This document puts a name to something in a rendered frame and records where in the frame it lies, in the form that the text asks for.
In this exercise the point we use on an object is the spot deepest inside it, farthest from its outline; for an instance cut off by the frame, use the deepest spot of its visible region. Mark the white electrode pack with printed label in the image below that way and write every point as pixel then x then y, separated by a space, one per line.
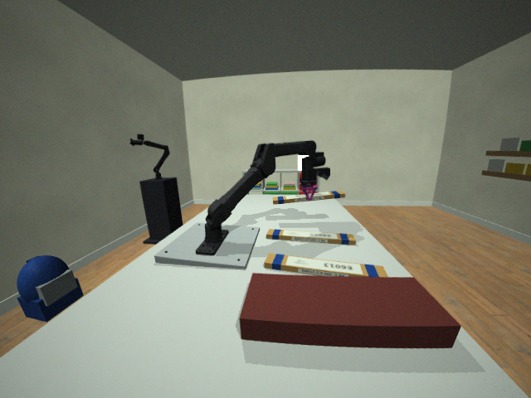
pixel 302 197

